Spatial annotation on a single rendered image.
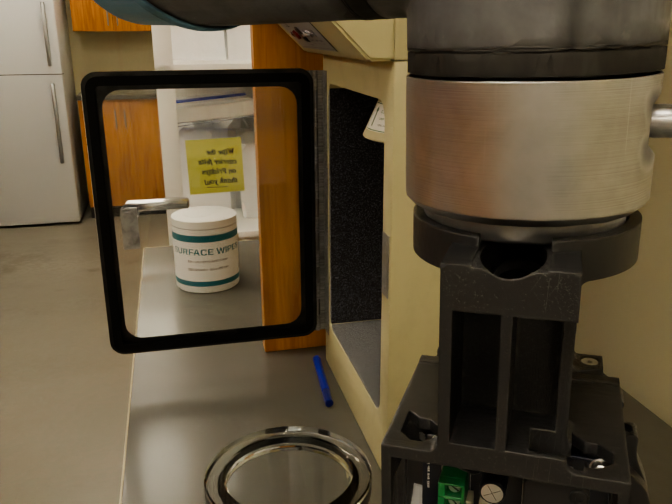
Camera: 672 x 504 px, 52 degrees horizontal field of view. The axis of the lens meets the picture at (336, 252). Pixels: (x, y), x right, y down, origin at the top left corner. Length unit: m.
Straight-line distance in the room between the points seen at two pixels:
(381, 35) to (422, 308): 0.29
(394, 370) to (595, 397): 0.53
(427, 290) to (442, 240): 0.54
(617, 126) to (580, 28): 0.03
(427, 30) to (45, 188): 5.56
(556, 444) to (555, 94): 0.10
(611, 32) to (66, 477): 2.51
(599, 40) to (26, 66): 5.48
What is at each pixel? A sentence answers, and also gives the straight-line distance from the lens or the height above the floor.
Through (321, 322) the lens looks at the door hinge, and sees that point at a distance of 1.08.
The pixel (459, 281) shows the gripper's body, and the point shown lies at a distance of 0.19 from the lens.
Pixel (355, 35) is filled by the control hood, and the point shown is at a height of 1.43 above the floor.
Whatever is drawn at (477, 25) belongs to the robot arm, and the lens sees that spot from 0.19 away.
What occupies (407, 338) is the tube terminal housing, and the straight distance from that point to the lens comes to 0.76.
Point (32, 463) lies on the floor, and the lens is 2.74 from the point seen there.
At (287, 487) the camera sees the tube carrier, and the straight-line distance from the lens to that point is 0.53.
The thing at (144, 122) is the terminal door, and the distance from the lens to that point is 0.96.
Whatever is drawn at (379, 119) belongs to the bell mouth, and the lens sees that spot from 0.81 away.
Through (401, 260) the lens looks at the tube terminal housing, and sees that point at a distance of 0.72.
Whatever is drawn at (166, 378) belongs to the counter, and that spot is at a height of 0.94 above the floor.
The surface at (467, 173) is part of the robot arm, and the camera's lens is 0.20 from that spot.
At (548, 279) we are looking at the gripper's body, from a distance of 0.19.
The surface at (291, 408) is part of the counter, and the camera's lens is 0.98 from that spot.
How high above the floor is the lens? 1.44
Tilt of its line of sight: 18 degrees down
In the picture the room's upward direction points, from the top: straight up
